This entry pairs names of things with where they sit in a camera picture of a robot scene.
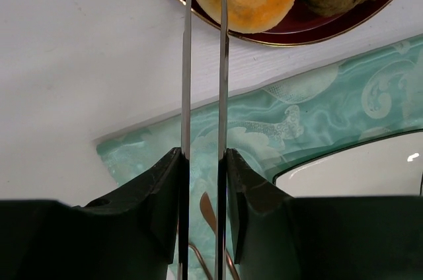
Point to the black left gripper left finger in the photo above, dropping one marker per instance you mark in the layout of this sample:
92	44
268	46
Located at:
129	233

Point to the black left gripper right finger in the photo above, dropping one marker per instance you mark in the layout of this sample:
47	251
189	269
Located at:
277	236

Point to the white square plate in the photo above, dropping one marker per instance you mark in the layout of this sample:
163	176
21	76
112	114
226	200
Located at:
390	165

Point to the teal patterned placemat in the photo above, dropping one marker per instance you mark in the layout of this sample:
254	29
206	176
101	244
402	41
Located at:
367	96

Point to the round red lacquer plate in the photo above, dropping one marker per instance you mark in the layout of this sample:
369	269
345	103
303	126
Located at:
302	27

